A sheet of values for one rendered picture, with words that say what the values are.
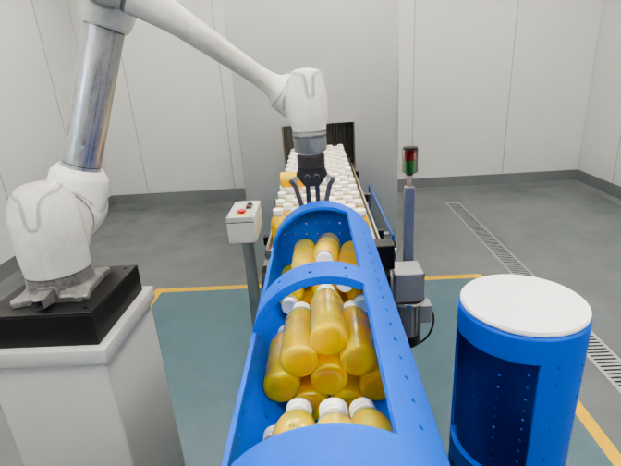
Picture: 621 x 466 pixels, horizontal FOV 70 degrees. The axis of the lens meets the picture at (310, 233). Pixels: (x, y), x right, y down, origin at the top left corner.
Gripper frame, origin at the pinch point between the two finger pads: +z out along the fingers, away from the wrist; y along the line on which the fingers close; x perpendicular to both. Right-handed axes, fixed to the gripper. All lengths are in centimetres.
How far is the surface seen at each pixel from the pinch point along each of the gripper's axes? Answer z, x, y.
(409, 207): 15, -54, -38
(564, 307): 12, 31, -56
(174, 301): 117, -170, 112
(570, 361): 20, 40, -53
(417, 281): 33, -25, -35
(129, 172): 73, -441, 245
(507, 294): 12, 24, -46
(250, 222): 8.3, -28.1, 23.2
